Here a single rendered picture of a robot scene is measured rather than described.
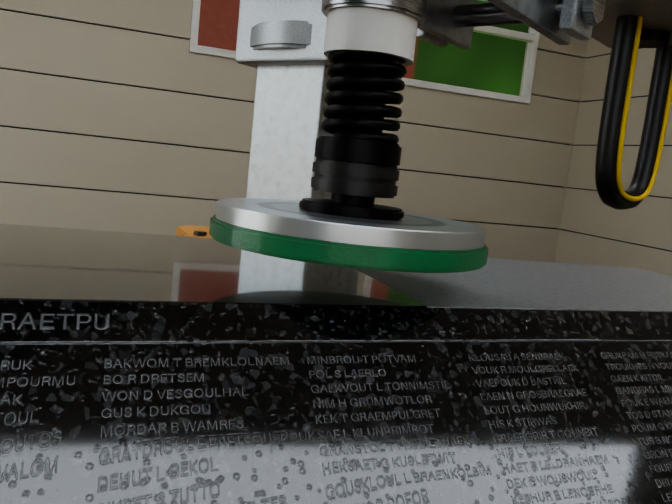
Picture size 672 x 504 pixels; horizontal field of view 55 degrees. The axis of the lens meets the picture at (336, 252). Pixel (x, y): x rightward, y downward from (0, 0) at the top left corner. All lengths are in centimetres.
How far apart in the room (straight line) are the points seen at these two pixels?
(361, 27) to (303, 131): 84
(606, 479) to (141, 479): 30
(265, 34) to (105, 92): 526
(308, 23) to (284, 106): 17
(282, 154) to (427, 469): 101
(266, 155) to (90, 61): 527
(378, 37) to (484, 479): 31
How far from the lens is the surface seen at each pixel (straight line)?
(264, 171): 139
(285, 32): 132
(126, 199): 657
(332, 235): 42
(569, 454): 49
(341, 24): 51
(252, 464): 38
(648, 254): 720
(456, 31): 73
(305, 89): 133
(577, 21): 66
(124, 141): 655
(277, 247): 43
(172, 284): 47
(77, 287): 45
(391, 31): 50
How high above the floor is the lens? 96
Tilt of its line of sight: 8 degrees down
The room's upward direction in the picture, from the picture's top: 6 degrees clockwise
